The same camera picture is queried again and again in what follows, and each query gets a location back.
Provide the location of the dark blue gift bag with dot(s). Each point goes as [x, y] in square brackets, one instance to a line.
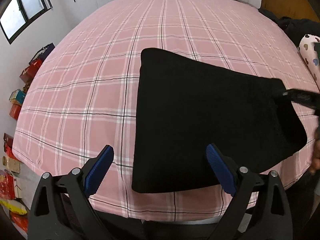
[43, 53]

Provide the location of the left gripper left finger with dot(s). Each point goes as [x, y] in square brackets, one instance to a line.
[60, 207]

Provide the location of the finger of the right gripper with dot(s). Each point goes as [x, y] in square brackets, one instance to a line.
[305, 98]

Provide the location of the red gift bag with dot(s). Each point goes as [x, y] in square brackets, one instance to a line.
[29, 73]

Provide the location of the brown wooden headboard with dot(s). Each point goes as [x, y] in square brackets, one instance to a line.
[295, 9]

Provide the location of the teal box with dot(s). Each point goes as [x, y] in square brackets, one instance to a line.
[17, 97]

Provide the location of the brown cardboard box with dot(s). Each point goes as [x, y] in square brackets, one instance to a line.
[11, 164]

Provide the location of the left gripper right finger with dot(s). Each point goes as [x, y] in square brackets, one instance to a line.
[271, 216]

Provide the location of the black pants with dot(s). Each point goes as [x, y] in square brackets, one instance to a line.
[184, 105]

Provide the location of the pink plaid bed sheet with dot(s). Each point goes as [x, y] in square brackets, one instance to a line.
[84, 95]

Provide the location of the heart pattern bolster pillow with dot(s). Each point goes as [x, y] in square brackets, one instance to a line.
[310, 55]

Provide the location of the black framed window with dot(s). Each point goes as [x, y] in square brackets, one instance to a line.
[19, 14]

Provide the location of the red box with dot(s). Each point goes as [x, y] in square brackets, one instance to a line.
[15, 111]

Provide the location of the black clothes pile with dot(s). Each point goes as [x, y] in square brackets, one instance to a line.
[295, 29]

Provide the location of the right hand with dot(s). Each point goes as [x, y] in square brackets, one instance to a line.
[315, 160]

